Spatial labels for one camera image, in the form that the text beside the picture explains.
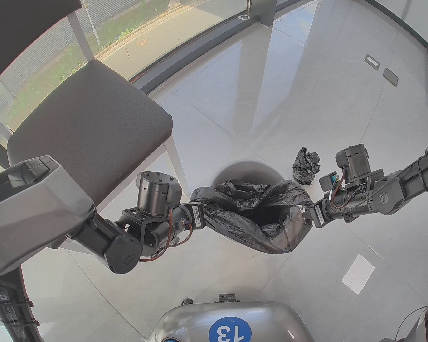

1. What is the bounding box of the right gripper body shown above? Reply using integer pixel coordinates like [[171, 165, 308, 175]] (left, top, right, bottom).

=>
[[311, 196, 347, 229]]

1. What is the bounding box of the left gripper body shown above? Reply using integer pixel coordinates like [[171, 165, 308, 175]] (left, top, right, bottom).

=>
[[170, 201, 206, 236]]

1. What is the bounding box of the black plastic bag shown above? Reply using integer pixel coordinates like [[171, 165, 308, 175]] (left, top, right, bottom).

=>
[[190, 179, 314, 255]]

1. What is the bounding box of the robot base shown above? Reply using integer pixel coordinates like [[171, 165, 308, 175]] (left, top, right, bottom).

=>
[[143, 292, 316, 342]]

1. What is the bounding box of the crumpled black plastic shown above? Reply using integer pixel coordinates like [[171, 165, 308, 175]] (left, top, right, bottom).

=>
[[292, 147, 321, 186]]

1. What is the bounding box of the white trash bin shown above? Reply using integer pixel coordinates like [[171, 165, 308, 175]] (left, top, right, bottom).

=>
[[210, 160, 289, 244]]

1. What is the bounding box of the grey chair with white legs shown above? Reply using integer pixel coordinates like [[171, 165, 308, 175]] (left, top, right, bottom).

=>
[[0, 0, 190, 252]]

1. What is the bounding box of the window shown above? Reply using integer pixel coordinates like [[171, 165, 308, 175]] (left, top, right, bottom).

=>
[[0, 0, 361, 181]]

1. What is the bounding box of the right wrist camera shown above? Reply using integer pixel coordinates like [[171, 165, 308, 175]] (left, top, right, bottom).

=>
[[318, 171, 343, 200]]

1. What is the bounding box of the black cable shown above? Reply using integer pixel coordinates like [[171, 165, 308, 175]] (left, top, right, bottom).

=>
[[395, 306, 428, 342]]

